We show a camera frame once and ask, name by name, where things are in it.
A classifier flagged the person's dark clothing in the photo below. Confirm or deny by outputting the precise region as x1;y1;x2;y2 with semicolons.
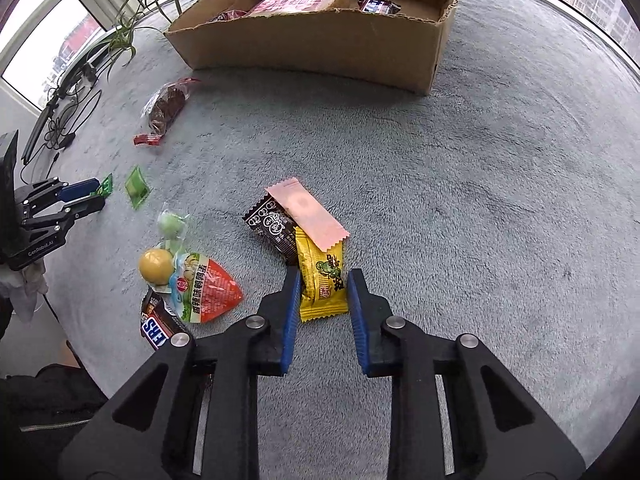
0;364;109;480

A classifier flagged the light green snack packet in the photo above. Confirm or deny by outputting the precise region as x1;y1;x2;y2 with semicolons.
157;204;192;257

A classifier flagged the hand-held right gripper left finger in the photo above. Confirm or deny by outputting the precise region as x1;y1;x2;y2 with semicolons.
57;266;302;480

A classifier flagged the grey fleece blanket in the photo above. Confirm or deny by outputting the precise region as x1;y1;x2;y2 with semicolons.
35;0;640;480

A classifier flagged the yellow ball snack packet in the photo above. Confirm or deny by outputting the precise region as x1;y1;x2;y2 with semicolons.
138;247;177;292

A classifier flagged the black power strip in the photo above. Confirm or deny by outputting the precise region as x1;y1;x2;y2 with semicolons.
22;102;57;163

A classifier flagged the pink snack packet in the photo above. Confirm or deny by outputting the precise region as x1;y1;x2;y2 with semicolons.
264;177;350;251

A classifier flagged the brown cake packet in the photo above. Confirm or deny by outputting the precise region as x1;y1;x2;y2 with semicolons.
133;77;202;149

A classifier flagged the black cable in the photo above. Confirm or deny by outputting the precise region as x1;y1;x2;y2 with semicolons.
20;60;103;183

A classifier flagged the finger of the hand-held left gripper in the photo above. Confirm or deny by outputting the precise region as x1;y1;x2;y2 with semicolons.
15;178;101;211
22;194;107;232

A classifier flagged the white window frame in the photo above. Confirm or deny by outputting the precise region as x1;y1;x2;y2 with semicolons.
0;0;131;113

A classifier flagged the orange triangular snack packet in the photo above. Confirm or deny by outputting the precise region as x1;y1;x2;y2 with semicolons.
169;252;245;325

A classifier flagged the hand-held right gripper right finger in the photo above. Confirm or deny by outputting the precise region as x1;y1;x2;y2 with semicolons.
347;268;586;480

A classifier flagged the black circle print packet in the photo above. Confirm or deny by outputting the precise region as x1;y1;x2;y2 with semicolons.
242;193;302;267

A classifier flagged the spider plant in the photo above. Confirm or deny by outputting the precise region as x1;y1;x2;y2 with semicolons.
75;0;213;82

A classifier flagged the brown cardboard box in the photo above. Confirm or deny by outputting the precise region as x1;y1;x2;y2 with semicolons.
164;0;459;96

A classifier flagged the dark chocolate bar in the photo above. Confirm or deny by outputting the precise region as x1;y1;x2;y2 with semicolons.
357;0;402;16
138;289;194;351

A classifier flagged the person's left hand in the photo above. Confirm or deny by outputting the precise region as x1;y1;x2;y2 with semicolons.
0;260;49;323

